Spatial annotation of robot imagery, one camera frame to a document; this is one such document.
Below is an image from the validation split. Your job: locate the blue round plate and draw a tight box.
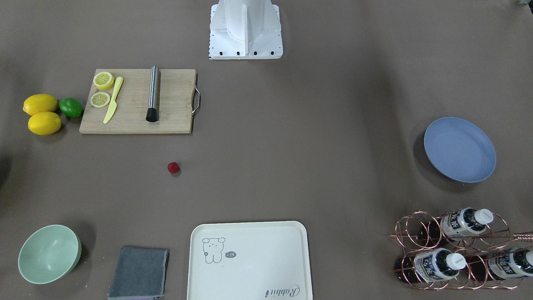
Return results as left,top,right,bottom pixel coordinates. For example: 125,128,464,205
423,117,497,183

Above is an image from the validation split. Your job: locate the red strawberry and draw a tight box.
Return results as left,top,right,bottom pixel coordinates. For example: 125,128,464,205
167,162,181,173

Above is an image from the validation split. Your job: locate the wooden cutting board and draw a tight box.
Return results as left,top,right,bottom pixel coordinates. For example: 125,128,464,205
79,69,197,134

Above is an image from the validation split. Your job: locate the cream rabbit tray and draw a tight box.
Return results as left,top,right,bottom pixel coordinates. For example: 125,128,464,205
187,220,314,300

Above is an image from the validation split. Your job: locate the steel muddler black tip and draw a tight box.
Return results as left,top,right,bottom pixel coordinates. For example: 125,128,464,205
145,65,160,122

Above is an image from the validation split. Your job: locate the yellow plastic knife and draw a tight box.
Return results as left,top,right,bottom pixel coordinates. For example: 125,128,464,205
103,76,124,125

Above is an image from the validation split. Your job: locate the upper lemon slice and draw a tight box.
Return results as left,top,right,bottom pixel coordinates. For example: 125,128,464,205
90,92,111,108

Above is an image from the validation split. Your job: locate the lemon slice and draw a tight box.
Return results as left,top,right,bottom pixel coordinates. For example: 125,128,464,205
93,71,115,90
90,92,111,108

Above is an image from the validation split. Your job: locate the grey folded cloth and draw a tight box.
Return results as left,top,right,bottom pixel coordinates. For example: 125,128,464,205
108,246,168,300

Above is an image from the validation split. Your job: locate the lower lemon slice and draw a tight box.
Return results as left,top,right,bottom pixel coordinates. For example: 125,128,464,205
93,71,115,90

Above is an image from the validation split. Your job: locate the front tea bottle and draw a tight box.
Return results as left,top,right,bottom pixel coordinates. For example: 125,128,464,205
394,247,467,285

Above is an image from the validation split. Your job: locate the tea bottle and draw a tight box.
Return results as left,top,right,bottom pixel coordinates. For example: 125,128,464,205
416,207,494,247
394,247,467,285
468,247,533,282

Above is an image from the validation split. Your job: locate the green lime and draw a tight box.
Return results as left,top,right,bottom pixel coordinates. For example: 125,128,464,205
59,97,84,118

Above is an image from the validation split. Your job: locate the rear tea bottle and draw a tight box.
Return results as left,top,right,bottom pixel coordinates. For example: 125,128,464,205
416,207,494,247
468,247,533,282

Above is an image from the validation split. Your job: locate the upper yellow lemon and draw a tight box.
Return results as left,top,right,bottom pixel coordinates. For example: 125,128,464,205
28,112,62,135

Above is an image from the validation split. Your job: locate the yellow lemon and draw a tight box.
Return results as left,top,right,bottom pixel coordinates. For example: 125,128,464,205
22,93,59,116
28,112,62,135

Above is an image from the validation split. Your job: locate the lower yellow lemon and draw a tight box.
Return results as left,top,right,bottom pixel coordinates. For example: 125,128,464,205
22,93,59,116

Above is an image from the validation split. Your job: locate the mint green bowl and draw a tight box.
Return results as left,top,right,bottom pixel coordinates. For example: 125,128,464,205
18,224,82,285

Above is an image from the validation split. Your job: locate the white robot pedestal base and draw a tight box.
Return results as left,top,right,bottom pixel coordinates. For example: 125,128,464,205
208,0,284,60

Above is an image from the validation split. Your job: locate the copper wire bottle rack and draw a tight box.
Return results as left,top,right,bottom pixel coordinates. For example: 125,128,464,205
390,211,532,290

